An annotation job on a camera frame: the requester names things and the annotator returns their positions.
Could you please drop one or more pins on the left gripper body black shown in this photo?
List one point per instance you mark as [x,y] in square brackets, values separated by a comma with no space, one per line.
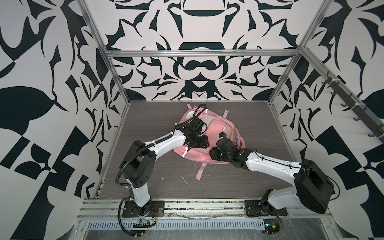
[199,142]

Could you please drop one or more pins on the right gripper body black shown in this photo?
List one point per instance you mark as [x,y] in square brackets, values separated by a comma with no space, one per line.
[217,154]

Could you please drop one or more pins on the pink student backpack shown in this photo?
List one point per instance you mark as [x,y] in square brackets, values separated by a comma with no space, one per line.
[216,124]

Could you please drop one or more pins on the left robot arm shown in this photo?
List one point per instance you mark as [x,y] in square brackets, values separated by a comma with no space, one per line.
[138,164]

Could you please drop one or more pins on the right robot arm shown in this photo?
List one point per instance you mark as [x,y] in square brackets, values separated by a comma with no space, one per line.
[309,186]

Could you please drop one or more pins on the right electronics board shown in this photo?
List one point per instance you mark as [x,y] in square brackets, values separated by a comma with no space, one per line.
[272,228]

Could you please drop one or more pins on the electronics board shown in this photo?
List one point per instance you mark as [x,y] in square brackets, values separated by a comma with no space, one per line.
[142,223]
[272,228]

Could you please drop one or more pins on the left electronics board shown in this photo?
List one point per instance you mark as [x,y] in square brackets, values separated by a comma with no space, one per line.
[142,223]

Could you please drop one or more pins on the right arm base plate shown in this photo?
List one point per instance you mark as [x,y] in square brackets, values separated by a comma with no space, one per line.
[258,208]

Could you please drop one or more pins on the white slotted cable duct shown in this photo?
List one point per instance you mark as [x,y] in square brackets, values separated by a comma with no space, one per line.
[185,224]

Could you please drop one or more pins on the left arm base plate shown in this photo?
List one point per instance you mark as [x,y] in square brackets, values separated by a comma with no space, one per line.
[132,210]

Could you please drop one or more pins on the black coat hook rail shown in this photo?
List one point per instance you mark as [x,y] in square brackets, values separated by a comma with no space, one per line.
[361,110]

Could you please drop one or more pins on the aluminium front rail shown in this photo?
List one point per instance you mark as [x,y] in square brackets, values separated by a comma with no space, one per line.
[173,208]

